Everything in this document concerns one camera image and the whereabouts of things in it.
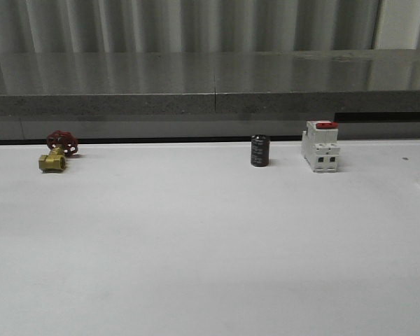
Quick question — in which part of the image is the black cylindrical capacitor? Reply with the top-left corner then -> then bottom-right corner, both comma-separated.
251,134 -> 270,167

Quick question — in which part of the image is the grey stone counter ledge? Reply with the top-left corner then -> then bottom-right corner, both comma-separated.
0,50 -> 420,119

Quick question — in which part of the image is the brass valve with red handwheel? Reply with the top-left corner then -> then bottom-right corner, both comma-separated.
38,130 -> 78,172

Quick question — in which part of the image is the white circuit breaker red switch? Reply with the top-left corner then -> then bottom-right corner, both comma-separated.
301,120 -> 340,173

